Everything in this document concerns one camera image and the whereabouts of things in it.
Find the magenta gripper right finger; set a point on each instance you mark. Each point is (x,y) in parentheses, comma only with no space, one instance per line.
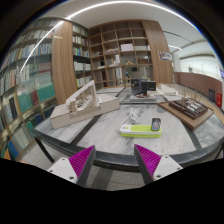
(153,166)

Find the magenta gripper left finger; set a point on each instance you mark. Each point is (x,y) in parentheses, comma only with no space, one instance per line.
(76,168)

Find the white green power strip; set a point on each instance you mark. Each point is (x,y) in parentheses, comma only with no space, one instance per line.
(139,131)

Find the white architectural building model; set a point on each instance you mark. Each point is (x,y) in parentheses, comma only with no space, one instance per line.
(83,104)

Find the dark brown architectural model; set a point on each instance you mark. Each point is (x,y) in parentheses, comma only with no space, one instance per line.
(192,113)

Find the black box model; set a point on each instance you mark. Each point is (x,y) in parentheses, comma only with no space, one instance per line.
(142,90)

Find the white model at back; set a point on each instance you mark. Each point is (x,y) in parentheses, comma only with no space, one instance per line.
(167,90)

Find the glass-front bookcase with books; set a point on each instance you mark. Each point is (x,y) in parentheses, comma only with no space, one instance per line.
(48,62)

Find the wooden open bookshelf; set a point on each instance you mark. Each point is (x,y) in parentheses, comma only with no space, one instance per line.
(127,49)

